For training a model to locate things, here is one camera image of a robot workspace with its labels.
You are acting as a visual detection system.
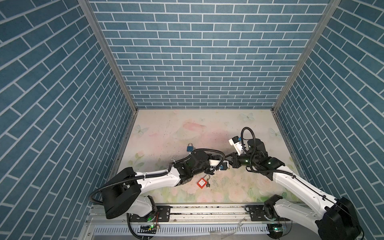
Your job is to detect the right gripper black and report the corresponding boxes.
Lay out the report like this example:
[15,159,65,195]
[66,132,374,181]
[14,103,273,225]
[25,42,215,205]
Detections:
[221,151,258,168]

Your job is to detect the red padlock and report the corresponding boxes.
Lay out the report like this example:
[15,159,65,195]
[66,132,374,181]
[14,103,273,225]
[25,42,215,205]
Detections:
[197,175,210,189]

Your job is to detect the blue padlock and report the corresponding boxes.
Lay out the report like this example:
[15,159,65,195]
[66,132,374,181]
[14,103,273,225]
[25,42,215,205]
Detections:
[187,143,195,153]

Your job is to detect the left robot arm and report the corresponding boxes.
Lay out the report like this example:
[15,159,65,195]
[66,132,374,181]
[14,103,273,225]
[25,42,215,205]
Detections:
[100,149,227,222]

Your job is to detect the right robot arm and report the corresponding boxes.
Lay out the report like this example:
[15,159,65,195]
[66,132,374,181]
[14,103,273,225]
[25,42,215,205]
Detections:
[229,137,364,240]

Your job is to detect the right controller board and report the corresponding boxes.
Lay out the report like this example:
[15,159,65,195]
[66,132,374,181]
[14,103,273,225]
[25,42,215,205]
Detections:
[267,224,284,240]

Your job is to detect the controller board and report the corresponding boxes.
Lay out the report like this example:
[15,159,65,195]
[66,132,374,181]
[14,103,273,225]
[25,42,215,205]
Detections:
[138,225,158,235]
[267,224,284,240]

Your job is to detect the left controller board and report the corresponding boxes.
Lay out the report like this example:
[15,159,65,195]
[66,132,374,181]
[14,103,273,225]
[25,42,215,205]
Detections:
[138,225,158,235]

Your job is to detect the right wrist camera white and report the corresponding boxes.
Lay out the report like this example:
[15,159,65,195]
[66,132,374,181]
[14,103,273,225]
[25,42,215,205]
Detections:
[229,136,244,156]

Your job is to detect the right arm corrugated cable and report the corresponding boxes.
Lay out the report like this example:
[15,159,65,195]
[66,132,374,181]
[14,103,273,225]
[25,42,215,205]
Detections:
[240,126,365,240]

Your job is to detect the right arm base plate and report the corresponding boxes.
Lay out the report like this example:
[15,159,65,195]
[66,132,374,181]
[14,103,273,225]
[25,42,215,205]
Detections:
[245,205,290,222]

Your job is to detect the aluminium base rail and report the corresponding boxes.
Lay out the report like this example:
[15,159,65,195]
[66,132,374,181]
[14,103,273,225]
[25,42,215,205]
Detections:
[78,203,343,240]

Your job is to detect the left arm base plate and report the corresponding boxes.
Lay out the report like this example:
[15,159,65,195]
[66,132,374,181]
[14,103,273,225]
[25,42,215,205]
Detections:
[129,206,171,223]

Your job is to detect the right corner aluminium post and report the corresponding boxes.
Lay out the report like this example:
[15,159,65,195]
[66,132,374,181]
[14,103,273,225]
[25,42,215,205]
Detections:
[272,0,341,115]

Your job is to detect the corner aluminium post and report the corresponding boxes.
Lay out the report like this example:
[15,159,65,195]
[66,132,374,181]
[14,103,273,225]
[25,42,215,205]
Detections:
[272,0,341,115]
[78,0,138,114]

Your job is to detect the left corner aluminium post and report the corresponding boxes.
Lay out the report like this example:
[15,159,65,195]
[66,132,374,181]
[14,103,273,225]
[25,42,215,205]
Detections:
[78,0,138,114]

